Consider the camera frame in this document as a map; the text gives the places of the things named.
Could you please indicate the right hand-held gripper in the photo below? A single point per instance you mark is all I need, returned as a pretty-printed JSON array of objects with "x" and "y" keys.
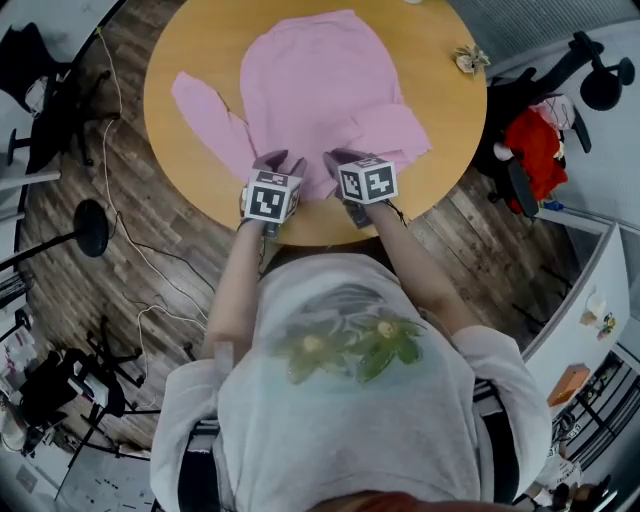
[{"x": 370, "y": 180}]

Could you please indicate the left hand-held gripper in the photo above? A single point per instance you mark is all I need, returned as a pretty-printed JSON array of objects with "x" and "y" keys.
[{"x": 270, "y": 197}]

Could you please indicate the pink long-sleeve shirt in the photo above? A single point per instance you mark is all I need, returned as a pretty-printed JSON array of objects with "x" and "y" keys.
[{"x": 315, "y": 85}]

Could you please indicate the person's right forearm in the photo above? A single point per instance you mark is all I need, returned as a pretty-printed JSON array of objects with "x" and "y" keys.
[{"x": 425, "y": 280}]

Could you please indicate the person's left forearm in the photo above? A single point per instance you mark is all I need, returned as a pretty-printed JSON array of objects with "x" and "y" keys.
[{"x": 230, "y": 300}]

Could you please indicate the small pale flower ornament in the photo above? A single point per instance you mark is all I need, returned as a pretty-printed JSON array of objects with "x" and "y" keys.
[{"x": 471, "y": 59}]

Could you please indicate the red plush toy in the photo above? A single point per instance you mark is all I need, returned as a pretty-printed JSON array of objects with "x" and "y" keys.
[{"x": 537, "y": 150}]

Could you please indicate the black standing fan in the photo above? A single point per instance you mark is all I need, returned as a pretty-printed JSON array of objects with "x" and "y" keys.
[{"x": 91, "y": 227}]

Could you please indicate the pink bag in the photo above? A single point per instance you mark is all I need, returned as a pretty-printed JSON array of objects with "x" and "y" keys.
[{"x": 555, "y": 111}]

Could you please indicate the white handbag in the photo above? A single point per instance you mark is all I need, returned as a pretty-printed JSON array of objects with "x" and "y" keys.
[{"x": 37, "y": 95}]

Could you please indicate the large white desk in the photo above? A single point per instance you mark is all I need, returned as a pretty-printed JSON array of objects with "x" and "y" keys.
[{"x": 580, "y": 280}]

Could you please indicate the small potted flower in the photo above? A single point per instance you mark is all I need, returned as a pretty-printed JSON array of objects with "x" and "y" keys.
[{"x": 607, "y": 325}]

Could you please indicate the black low-back office chair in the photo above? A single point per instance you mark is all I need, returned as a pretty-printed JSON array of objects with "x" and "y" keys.
[{"x": 55, "y": 385}]

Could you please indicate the orange box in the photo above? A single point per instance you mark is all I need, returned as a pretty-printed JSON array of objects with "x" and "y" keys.
[{"x": 570, "y": 385}]

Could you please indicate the black metal rack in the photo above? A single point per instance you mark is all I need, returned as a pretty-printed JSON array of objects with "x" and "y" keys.
[{"x": 600, "y": 410}]

